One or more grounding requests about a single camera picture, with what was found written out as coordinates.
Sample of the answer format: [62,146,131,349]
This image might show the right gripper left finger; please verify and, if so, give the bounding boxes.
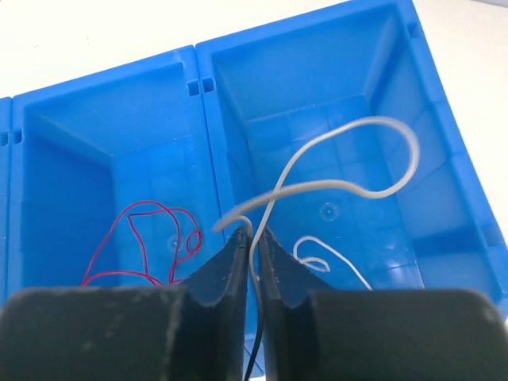
[178,226,248,380]

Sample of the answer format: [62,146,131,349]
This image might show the red thin cable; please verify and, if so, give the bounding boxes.
[82,200,203,287]

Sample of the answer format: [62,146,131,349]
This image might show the blue plastic divided bin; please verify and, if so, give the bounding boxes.
[1,1,507,380]

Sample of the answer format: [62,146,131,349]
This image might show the clear thin cable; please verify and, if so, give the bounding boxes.
[212,115,421,381]

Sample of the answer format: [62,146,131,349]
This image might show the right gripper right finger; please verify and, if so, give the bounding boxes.
[258,228,329,380]

